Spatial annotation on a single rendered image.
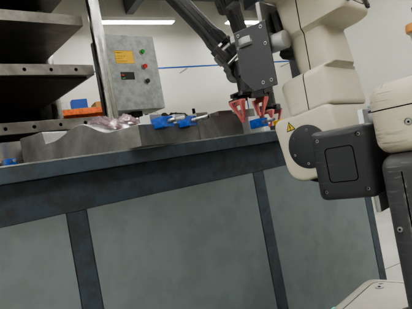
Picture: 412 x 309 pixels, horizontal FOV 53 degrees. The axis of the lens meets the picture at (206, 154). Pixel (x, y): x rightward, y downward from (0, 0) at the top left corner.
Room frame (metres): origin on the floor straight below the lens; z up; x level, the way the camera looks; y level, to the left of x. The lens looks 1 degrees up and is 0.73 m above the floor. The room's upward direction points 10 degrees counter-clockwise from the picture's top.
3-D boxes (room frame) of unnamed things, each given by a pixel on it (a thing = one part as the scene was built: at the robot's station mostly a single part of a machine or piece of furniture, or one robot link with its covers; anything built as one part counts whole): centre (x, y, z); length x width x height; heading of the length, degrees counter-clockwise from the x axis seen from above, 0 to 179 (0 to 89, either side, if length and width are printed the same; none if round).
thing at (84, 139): (1.28, 0.29, 0.86); 0.50 x 0.26 x 0.11; 56
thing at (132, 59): (2.25, 0.34, 0.74); 0.30 x 0.22 x 1.47; 129
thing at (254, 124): (1.34, -0.19, 0.83); 0.13 x 0.05 x 0.05; 33
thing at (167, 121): (1.09, 0.09, 0.86); 0.13 x 0.05 x 0.05; 56
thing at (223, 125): (1.57, 0.06, 0.87); 0.50 x 0.26 x 0.14; 39
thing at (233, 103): (1.36, -0.15, 0.89); 0.07 x 0.07 x 0.09; 33
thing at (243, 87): (1.38, -0.17, 0.96); 0.10 x 0.07 x 0.07; 123
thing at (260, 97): (1.39, -0.19, 0.89); 0.07 x 0.07 x 0.09; 33
